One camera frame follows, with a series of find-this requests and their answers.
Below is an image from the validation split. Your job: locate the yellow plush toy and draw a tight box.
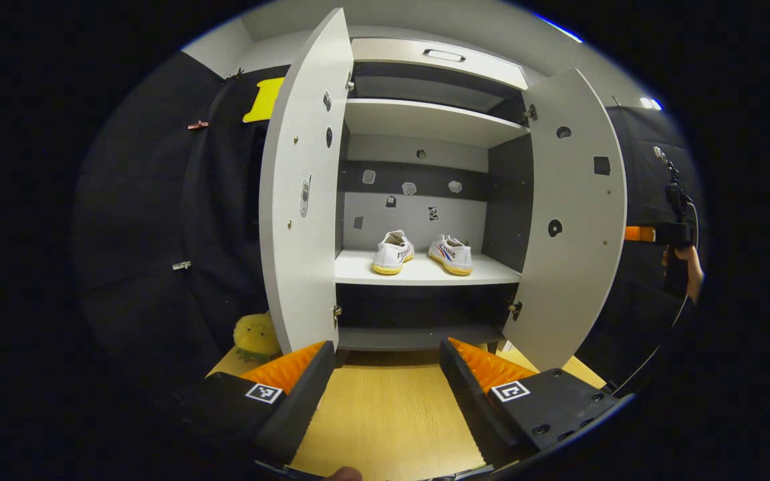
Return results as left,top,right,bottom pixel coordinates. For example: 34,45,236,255
233,313,283,365

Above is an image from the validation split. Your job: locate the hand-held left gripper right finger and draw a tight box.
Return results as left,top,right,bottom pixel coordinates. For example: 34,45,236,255
438,337,621,468

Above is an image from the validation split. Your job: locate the black backdrop cloth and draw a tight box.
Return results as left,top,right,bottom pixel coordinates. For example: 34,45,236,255
71,50,703,402

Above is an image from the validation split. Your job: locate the white canvas shoe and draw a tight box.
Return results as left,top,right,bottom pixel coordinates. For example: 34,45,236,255
428,234,474,277
371,230,416,275

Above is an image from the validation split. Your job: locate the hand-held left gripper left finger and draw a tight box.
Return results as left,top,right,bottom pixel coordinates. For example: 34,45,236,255
178,341,336,467

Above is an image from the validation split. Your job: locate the light grey cabinet door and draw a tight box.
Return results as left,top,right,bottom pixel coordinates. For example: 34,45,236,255
259,8,354,355
502,68,628,372

